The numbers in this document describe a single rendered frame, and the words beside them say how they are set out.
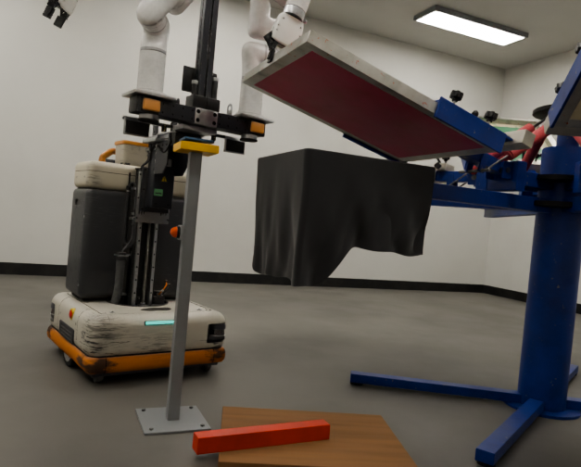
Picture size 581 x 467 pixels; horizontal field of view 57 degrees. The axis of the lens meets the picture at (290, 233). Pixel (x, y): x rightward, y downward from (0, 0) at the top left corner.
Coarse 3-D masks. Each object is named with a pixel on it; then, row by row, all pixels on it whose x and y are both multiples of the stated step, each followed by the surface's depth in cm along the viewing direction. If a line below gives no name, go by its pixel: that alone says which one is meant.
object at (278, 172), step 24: (264, 168) 193; (288, 168) 173; (264, 192) 192; (288, 192) 173; (264, 216) 191; (288, 216) 173; (264, 240) 191; (288, 240) 174; (264, 264) 191; (288, 264) 174
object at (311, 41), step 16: (288, 48) 165; (304, 48) 157; (320, 48) 153; (336, 48) 156; (272, 64) 177; (288, 64) 172; (336, 64) 160; (352, 64) 158; (368, 64) 160; (256, 80) 197; (368, 80) 163; (384, 80) 163; (272, 96) 209; (400, 96) 167; (416, 96) 168; (304, 112) 215; (432, 112) 171; (336, 128) 220; (368, 144) 226; (480, 144) 183; (400, 160) 234
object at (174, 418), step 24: (192, 144) 175; (192, 168) 180; (192, 192) 181; (192, 216) 181; (192, 240) 182; (192, 264) 182; (168, 408) 182; (192, 408) 195; (144, 432) 171; (168, 432) 173
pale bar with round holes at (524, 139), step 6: (510, 132) 186; (516, 132) 184; (522, 132) 181; (528, 132) 181; (516, 138) 182; (522, 138) 180; (528, 138) 181; (534, 138) 182; (504, 144) 187; (510, 144) 184; (516, 144) 182; (522, 144) 181; (528, 144) 181; (504, 150) 192; (510, 150) 190; (456, 156) 215
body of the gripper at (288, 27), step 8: (280, 16) 178; (288, 16) 178; (296, 16) 178; (280, 24) 177; (288, 24) 178; (296, 24) 179; (272, 32) 177; (280, 32) 177; (288, 32) 178; (296, 32) 179; (272, 40) 181; (280, 40) 177; (288, 40) 178
